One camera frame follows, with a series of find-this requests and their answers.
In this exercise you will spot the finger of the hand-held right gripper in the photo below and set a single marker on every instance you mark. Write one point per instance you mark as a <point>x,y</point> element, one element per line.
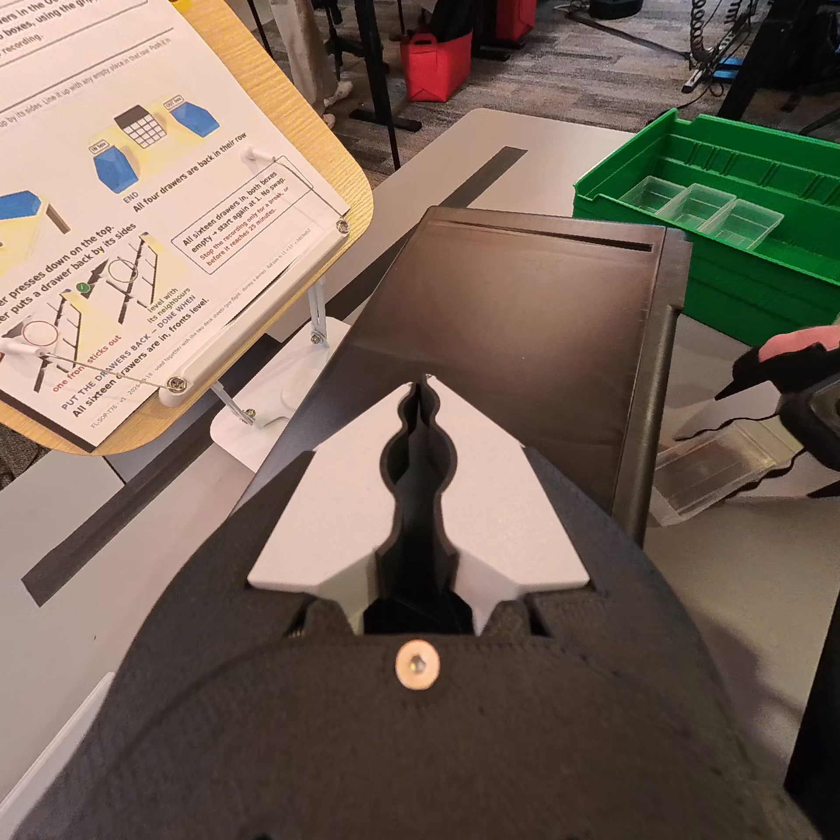
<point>807,482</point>
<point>741,413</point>

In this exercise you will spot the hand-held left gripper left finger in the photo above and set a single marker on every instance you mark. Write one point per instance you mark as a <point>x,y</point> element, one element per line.
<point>315,525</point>

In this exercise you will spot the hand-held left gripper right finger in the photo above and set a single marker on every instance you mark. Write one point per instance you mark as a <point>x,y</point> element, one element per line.
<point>512,525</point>

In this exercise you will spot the clear plastic drawer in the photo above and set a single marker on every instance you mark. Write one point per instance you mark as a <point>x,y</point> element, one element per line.
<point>695,207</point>
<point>741,224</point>
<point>649,195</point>
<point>709,472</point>

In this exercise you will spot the green plastic bin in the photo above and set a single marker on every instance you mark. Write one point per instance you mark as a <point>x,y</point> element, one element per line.
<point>754,295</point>

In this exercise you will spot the black drawer cabinet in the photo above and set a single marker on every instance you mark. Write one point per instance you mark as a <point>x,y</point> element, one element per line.
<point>525,328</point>

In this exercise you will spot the large clear storage box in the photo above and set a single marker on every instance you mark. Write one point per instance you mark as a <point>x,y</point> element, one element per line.
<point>39,754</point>

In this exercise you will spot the person's right hand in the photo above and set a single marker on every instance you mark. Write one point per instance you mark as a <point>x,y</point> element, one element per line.
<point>800,338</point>

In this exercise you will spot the person's black clothing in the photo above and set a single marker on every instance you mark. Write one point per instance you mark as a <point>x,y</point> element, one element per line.
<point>817,735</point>

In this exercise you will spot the black desk leg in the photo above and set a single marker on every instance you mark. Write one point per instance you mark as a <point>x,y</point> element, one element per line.
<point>758,62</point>

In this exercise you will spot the wooden document stand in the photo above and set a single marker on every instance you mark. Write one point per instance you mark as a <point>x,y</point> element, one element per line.
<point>341,170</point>

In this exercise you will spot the large clipped instruction sheet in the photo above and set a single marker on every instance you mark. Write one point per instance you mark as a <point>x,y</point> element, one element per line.
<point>131,216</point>

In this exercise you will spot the red bag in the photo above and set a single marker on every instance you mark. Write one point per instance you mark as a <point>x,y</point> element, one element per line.
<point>516,18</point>
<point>436,69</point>

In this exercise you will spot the black table leg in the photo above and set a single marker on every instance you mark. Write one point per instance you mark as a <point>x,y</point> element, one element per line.
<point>379,65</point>

